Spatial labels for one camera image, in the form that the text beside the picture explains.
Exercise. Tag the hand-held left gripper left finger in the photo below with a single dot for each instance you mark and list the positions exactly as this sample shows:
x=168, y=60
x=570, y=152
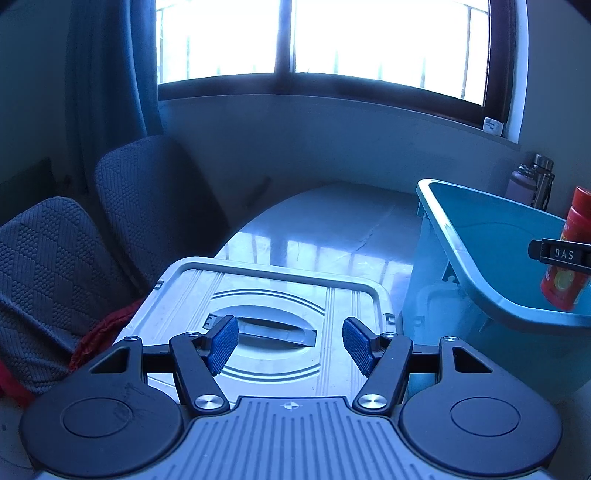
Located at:
x=223, y=344

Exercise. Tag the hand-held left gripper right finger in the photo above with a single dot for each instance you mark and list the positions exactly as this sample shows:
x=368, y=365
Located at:
x=358, y=344

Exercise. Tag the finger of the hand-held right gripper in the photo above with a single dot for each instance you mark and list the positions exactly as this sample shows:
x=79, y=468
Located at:
x=561, y=253

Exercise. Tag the red bottle with yellow label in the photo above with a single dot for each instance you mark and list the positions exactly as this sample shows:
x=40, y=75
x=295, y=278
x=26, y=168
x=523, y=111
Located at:
x=565, y=286

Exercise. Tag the blue plastic bin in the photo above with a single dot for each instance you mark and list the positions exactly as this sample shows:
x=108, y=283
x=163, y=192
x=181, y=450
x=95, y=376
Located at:
x=489, y=258

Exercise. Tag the white storage box lid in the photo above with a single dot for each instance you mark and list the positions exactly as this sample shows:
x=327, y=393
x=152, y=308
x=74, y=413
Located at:
x=272, y=295

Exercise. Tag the steel water bottle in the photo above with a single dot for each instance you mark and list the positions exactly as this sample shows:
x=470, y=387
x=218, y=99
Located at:
x=543, y=182

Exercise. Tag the purple water bottle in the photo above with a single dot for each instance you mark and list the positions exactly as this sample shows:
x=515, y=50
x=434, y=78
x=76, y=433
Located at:
x=518, y=183

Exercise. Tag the red cloth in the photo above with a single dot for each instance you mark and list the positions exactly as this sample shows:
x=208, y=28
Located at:
x=99, y=339

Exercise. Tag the small white device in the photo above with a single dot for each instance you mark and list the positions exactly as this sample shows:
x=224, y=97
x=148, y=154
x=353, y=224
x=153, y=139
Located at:
x=492, y=125

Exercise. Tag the grey fabric chair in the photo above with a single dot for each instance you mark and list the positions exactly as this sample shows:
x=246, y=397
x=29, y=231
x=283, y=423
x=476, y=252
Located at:
x=51, y=277
x=152, y=194

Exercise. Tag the dark framed window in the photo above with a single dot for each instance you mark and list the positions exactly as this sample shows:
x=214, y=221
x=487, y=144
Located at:
x=323, y=90

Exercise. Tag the blue curtain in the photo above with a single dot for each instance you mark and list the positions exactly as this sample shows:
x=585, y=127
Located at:
x=113, y=78

